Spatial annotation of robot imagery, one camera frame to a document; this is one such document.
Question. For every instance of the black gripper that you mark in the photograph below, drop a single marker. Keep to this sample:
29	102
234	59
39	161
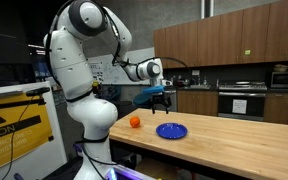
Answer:
160	99

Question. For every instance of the orange ball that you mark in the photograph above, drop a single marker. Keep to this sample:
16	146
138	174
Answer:
135	122

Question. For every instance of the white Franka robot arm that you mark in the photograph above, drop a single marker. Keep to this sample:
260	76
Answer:
74	66

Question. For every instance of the blue plate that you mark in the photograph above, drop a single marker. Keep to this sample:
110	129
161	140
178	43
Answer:
172	131

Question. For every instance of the blue office chair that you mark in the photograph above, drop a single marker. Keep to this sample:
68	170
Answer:
112	93
140	100

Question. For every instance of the red cooking pot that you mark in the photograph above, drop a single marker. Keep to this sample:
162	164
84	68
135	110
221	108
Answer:
183	83

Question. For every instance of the wooden sink base cabinet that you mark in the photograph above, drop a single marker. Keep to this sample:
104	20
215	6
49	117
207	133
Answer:
199	103

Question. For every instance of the stainless steel sink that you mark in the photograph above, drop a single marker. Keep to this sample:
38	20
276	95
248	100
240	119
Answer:
199	87

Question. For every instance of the clear soap bottle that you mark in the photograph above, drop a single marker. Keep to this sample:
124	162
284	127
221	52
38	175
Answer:
205	82

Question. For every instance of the stainless steel oven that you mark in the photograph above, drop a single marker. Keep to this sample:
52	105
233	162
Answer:
224	106

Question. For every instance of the black yellow device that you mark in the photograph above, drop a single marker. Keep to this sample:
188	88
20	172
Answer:
97	88

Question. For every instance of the purple lit control box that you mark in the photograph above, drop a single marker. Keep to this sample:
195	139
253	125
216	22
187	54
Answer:
124	175

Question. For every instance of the white paper sheet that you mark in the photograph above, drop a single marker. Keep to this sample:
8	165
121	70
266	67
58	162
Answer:
239	106

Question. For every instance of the green sticky note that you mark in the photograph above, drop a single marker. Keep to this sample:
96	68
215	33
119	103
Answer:
247	52

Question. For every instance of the black kitchen countertop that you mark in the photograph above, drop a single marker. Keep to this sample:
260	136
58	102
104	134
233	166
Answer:
284	90

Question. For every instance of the tan bowl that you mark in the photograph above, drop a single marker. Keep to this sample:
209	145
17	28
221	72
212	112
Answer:
280	68

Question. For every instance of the stainless steel microwave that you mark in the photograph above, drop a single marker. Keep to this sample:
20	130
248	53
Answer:
285	80

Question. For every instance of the yellow caution sign board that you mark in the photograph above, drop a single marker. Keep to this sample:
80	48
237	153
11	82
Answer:
17	133

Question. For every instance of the small blue object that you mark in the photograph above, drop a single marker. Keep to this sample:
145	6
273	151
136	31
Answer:
18	176

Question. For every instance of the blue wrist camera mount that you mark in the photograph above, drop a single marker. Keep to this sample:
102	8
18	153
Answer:
154	89

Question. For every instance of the white wall outlet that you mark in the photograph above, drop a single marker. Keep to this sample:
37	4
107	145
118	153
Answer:
195	72

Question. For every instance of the wooden wall cabinets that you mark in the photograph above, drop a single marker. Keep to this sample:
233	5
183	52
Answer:
217	40

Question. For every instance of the white wall pipe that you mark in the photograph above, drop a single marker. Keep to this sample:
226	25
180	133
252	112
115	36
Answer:
212	8
202	8

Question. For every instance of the black bar camera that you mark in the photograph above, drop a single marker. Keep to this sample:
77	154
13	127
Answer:
37	91

